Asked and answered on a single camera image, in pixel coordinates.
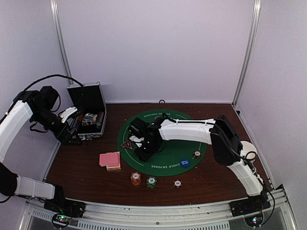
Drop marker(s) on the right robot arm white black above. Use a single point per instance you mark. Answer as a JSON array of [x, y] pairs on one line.
[[228, 150]]

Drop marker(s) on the pink-backed playing card deck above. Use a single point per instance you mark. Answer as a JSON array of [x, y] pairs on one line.
[[109, 159]]

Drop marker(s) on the green poker chip stack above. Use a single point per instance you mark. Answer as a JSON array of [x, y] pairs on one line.
[[151, 182]]

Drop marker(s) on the brown chip row in case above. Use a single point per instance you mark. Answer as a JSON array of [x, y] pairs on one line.
[[99, 119]]

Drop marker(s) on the left aluminium post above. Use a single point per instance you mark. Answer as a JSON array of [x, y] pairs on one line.
[[57, 24]]

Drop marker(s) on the round green poker mat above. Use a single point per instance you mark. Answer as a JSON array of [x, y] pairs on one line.
[[166, 162]]

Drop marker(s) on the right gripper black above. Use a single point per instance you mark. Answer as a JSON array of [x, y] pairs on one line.
[[144, 155]]

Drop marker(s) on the blue card deck in case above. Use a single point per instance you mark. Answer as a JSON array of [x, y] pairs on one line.
[[89, 119]]

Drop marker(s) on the triangular all-in button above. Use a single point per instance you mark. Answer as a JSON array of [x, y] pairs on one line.
[[127, 145]]

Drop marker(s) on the front aluminium rail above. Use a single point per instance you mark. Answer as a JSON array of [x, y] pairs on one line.
[[211, 216]]

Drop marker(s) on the aluminium post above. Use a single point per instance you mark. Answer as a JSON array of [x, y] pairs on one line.
[[57, 24], [255, 19]]

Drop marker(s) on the gold card deck box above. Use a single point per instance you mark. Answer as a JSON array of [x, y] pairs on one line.
[[113, 167]]

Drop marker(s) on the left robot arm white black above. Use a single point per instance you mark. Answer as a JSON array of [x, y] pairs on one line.
[[36, 106]]

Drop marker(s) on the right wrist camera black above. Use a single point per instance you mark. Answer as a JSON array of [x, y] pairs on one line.
[[138, 128]]

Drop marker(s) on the white ceramic bowl stack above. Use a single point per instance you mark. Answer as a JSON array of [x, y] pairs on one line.
[[248, 151]]

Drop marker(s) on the orange poker chip stack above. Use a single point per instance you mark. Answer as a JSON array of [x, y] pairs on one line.
[[135, 178]]

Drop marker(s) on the blue small blind button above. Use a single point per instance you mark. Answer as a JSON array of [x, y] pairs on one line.
[[184, 163]]

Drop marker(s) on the brown poker chip stack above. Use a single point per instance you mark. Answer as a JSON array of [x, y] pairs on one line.
[[177, 183]]

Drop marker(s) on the right aluminium post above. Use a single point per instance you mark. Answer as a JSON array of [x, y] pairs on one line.
[[255, 19]]

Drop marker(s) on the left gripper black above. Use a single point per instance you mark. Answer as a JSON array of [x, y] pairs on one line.
[[64, 140]]

